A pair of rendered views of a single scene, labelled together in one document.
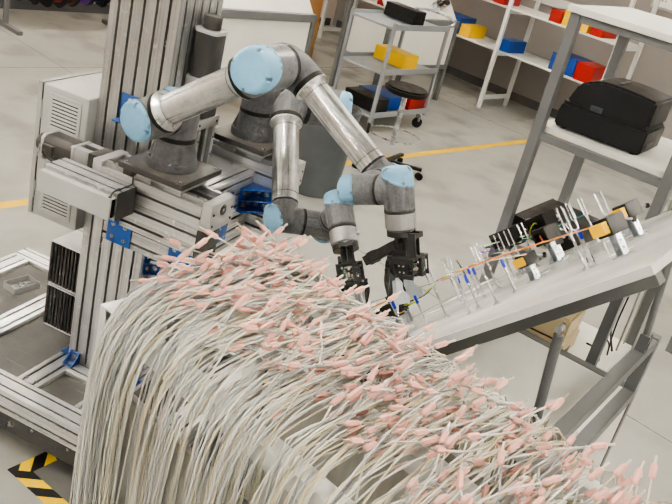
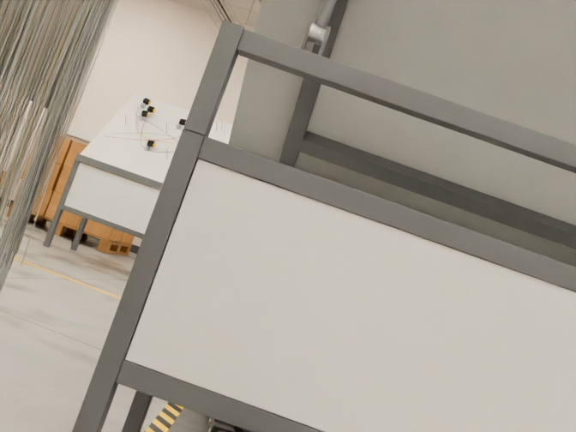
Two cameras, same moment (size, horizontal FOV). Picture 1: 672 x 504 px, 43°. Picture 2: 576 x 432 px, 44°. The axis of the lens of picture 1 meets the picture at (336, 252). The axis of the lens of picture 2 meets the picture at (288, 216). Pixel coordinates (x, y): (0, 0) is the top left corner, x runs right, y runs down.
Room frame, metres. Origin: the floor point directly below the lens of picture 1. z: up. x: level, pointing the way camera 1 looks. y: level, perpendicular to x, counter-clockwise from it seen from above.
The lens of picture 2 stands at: (0.99, -1.59, 0.66)
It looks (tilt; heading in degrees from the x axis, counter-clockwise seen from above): 3 degrees up; 60
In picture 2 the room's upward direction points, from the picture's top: 20 degrees clockwise
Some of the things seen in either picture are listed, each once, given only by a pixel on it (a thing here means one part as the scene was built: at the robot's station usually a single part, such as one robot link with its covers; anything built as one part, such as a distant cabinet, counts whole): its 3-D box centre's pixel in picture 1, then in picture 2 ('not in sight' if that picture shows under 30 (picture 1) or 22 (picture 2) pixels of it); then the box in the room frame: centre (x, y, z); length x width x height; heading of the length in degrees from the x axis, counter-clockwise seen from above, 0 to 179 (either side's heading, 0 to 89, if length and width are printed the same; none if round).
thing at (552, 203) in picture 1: (570, 231); not in sight; (2.89, -0.80, 1.09); 0.35 x 0.33 x 0.07; 149
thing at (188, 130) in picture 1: (178, 111); not in sight; (2.35, 0.54, 1.33); 0.13 x 0.12 x 0.14; 156
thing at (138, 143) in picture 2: not in sight; (148, 184); (3.10, 4.73, 0.83); 1.18 x 0.72 x 1.65; 141
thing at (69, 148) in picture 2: not in sight; (85, 194); (3.07, 6.65, 0.52); 1.20 x 0.81 x 1.04; 144
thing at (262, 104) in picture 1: (262, 89); not in sight; (2.83, 0.38, 1.33); 0.13 x 0.12 x 0.14; 108
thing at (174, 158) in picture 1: (174, 149); not in sight; (2.36, 0.54, 1.21); 0.15 x 0.15 x 0.10
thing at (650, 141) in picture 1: (615, 110); not in sight; (2.85, -0.78, 1.56); 0.30 x 0.23 x 0.19; 61
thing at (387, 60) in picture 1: (394, 65); not in sight; (7.79, -0.09, 0.54); 0.99 x 0.50 x 1.08; 145
